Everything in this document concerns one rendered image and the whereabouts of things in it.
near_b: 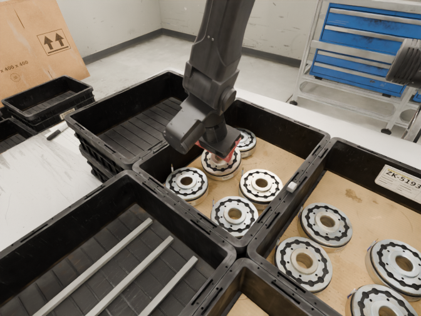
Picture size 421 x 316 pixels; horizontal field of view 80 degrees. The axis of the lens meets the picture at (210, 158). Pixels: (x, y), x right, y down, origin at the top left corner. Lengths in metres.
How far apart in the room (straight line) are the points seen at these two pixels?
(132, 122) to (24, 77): 2.33
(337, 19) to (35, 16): 2.72
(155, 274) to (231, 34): 0.43
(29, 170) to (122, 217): 0.51
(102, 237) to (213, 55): 0.43
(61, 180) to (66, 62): 2.44
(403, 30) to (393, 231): 1.82
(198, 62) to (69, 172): 0.69
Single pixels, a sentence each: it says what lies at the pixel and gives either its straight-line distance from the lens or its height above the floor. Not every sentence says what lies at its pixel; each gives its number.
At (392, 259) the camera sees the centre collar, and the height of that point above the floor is 0.87.
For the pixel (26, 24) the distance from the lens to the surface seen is 3.20.
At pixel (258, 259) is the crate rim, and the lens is 0.43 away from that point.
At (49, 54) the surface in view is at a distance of 3.24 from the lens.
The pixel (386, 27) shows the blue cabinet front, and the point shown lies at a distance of 2.34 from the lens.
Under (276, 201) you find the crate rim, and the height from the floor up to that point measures 0.93.
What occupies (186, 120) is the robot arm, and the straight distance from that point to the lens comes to 0.43.
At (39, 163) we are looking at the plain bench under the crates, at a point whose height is 0.70.
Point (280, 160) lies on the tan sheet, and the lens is 0.73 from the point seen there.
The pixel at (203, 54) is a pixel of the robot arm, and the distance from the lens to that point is 0.38.
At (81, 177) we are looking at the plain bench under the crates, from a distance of 0.94.
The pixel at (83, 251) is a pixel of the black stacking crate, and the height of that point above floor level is 0.83.
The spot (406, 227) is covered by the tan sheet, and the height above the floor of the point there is 0.83.
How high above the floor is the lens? 1.32
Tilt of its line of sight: 43 degrees down
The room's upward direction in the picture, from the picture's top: straight up
